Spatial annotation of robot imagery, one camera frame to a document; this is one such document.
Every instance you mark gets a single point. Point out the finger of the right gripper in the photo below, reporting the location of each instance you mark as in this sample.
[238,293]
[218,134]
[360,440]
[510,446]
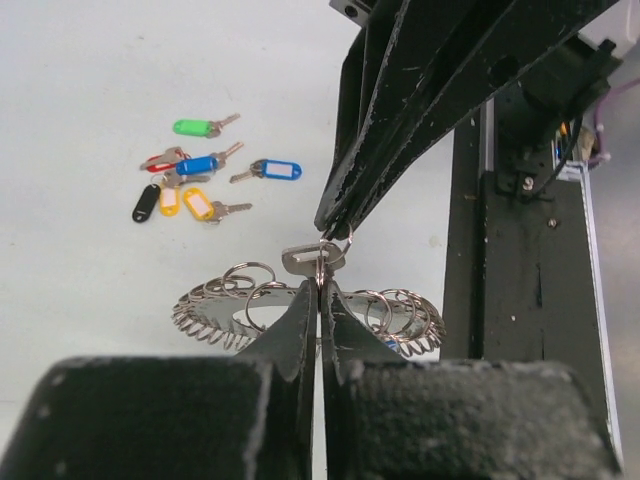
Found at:
[404,57]

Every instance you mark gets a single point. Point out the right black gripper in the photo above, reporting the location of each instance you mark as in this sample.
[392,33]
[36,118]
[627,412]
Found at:
[557,75]

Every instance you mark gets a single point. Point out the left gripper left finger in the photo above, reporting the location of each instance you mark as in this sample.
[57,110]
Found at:
[247,416]

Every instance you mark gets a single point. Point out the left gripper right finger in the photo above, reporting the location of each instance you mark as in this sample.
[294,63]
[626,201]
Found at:
[390,418]

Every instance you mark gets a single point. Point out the round metal keyring disc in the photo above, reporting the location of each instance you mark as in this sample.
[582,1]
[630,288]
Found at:
[248,302]

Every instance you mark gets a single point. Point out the black tag key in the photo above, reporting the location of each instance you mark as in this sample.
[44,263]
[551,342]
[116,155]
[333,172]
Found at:
[146,203]
[303,260]

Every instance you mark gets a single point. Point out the green tag key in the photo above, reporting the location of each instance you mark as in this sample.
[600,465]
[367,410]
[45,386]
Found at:
[202,128]

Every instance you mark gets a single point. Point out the yellow tag key lower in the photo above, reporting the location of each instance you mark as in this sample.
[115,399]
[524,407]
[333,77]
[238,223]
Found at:
[205,210]

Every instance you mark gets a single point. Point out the yellow tag key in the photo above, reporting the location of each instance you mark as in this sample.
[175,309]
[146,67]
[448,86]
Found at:
[205,210]
[169,201]

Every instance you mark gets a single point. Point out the red tag key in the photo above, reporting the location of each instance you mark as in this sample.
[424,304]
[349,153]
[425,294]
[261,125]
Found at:
[164,161]

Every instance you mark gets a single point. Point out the yellow tag key upper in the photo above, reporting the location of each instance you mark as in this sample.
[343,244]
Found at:
[169,201]

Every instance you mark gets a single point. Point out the white slotted cable duct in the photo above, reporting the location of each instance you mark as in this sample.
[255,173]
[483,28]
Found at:
[610,396]

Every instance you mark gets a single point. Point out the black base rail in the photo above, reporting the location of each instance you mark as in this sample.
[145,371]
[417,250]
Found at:
[518,279]

